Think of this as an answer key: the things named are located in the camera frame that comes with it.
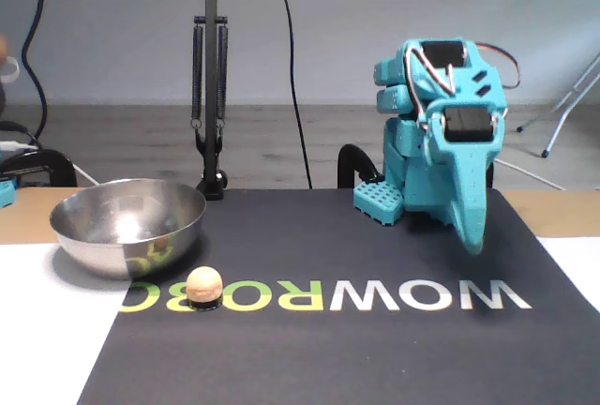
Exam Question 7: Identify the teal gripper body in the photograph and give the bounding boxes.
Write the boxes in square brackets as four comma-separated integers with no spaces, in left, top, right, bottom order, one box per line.
[428,97,510,142]

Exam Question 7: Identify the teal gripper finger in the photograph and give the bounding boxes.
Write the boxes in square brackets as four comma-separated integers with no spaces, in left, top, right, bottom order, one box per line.
[419,113,506,256]
[428,149,470,249]

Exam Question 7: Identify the wooden ball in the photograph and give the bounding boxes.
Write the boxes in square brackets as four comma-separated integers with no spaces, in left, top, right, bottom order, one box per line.
[185,265,222,312]

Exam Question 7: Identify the metal bowl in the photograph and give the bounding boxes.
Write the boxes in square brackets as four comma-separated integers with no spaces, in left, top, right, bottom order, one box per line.
[49,178,207,281]

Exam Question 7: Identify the white folding stand legs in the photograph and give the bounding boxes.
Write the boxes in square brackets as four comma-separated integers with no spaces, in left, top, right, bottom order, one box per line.
[515,52,600,158]

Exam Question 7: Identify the black WOWROBO printed mat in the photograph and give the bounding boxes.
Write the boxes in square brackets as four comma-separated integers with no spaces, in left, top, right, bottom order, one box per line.
[76,187,600,405]

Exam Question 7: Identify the small teal printed part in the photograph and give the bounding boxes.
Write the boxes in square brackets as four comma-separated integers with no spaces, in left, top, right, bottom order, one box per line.
[0,178,18,210]

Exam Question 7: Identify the red white servo wire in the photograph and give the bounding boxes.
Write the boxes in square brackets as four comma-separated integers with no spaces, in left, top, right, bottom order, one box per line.
[419,46,470,97]
[472,41,522,91]
[403,42,427,119]

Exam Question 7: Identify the white USB cable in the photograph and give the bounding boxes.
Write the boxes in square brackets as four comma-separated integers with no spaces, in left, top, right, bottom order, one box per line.
[494,157,566,190]

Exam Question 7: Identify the thin black hanging cable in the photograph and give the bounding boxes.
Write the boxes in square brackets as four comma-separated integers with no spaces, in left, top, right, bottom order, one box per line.
[275,0,314,189]

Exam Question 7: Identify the blue cable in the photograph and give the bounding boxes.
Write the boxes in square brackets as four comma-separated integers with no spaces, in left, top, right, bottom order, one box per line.
[21,0,52,149]

